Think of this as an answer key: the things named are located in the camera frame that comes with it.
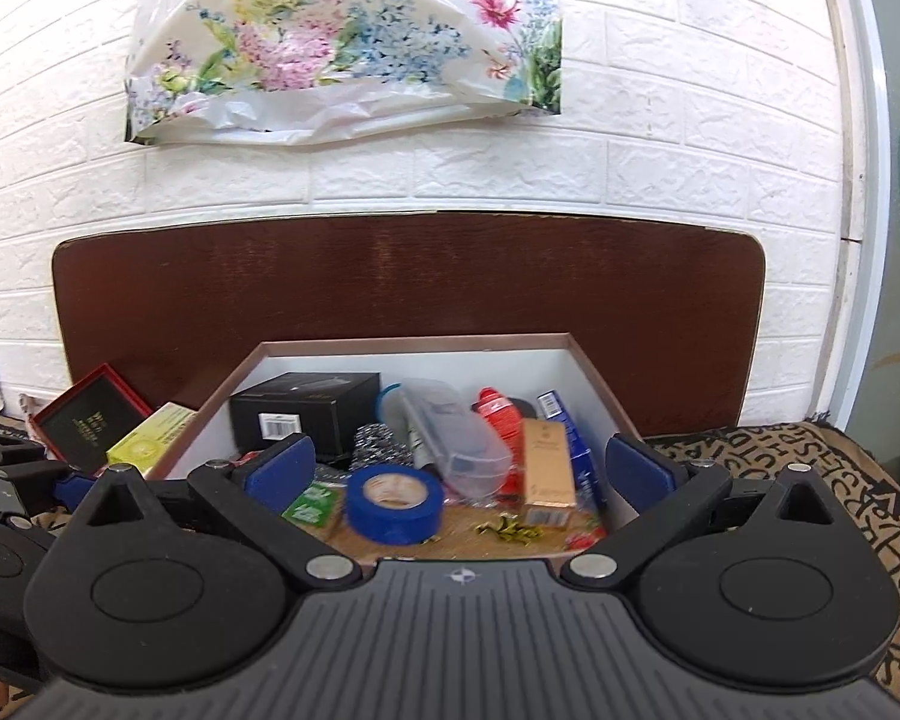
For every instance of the clear plastic case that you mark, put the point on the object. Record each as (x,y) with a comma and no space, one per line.
(450,435)

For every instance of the white door frame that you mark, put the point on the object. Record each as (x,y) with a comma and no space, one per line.
(862,165)

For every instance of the blue tape roll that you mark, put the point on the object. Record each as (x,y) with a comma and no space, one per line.
(390,521)

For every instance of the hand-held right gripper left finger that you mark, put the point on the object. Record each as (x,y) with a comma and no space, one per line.
(285,469)

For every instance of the letter-print blanket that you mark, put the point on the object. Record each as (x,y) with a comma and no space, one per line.
(832,465)

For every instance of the red tube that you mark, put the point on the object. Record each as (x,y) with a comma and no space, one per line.
(499,416)

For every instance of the brown wooden headboard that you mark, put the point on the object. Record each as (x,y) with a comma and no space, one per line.
(420,277)

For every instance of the floral plastic bag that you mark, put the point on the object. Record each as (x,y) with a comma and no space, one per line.
(345,37)

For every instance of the green packet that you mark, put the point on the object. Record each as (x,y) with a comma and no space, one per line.
(311,508)

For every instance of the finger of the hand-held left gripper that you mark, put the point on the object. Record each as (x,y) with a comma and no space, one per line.
(71,486)

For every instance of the red packet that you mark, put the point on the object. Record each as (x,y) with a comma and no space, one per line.
(581,540)

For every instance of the small gold box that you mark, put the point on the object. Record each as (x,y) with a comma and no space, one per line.
(547,465)

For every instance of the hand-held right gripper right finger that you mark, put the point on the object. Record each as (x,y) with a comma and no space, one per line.
(637,472)

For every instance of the brown cardboard box container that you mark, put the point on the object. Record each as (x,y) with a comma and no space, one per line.
(330,360)

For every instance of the yellow-green box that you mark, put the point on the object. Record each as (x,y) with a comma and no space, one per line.
(154,439)

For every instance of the steel wool scrubber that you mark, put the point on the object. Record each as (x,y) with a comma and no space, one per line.
(379,442)

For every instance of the gold green foil wrapper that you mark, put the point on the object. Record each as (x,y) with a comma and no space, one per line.
(510,529)

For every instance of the red box with black inside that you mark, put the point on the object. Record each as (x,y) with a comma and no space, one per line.
(90,420)

